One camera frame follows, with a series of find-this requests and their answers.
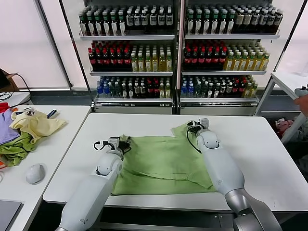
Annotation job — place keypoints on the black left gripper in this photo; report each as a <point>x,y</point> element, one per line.
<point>124,146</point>

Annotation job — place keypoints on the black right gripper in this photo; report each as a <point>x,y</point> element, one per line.
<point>196,128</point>

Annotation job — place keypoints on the light green polo shirt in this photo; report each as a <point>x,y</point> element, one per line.
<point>154,163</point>

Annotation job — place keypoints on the grey handheld controller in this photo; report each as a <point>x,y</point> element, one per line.
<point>301,92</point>

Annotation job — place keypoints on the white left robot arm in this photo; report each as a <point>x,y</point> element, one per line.
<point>91,192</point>

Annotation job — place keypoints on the person's bare hand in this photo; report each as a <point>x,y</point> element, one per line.
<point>302,104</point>

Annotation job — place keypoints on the blue drink bottle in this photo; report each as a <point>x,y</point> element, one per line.
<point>190,90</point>
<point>98,91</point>
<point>105,91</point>
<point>183,90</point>

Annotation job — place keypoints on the dark green drink bottle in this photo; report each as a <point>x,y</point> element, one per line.
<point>111,91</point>
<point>117,91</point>
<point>197,90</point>
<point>204,90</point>

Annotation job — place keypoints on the white cap dark drink bottle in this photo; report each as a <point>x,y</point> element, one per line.
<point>229,90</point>
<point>210,90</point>
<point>142,91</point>
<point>124,91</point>
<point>136,91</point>
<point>222,90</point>
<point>216,90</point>
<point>130,91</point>

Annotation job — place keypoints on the red cap cola bottle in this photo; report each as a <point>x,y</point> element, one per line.
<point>216,58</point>
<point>112,60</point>
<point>201,58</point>
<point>105,60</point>
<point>209,58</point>
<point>98,60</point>
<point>119,60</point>
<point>126,60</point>
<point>194,58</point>
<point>91,60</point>
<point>186,58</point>
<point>223,58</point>
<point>235,90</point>
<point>156,91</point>
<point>242,90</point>

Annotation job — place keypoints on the blue white striped item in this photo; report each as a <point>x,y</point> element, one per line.
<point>53,113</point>

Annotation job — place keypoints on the pale yellow garment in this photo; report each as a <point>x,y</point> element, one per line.
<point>41,125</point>

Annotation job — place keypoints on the pink cloth pile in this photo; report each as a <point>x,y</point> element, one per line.
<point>283,125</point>

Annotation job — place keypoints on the metal beverage display shelf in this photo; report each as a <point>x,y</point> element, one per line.
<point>228,36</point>
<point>144,37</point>

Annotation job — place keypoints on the grey computer mouse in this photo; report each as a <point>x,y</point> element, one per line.
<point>35,173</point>

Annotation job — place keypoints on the green cap white label bottle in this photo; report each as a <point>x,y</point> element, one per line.
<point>190,26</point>
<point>113,27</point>
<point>121,27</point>
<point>214,26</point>
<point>198,26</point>
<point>231,26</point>
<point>206,26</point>
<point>90,27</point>
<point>105,27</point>
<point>97,27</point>
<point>82,27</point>
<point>223,26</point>

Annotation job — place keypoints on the printed garment tag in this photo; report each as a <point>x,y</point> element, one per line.
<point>30,111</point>

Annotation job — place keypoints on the dark bottle blue white label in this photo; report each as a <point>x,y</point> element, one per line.
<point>169,20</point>
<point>137,20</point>
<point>153,20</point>
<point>161,20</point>
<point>144,20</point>
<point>129,20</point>

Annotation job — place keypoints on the crumpled green garment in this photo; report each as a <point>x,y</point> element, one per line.
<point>14,150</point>

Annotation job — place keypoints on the grey cloth pile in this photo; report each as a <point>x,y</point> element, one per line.
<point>302,131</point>

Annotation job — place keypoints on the dark tea bottle pale label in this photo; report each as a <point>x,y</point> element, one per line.
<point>247,20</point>
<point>239,20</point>
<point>278,20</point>
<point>271,20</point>
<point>255,20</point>
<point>263,20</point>

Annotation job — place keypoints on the purple garment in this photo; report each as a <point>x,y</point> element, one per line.
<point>6,127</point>

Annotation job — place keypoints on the brown cardboard box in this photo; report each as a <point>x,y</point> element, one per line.
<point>13,82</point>

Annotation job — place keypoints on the orange item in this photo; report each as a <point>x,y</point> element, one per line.
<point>2,164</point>

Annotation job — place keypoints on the red garment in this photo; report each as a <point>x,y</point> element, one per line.
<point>3,107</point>

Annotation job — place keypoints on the grey laptop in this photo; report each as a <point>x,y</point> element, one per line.
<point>8,214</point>

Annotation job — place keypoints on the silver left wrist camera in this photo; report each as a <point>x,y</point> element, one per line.
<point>114,142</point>

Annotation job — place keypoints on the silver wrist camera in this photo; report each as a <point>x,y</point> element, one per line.
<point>114,142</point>
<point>204,122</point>

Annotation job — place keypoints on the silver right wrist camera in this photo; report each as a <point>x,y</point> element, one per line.
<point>204,122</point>

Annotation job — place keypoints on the white metal frame table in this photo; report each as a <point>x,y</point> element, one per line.
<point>286,81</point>

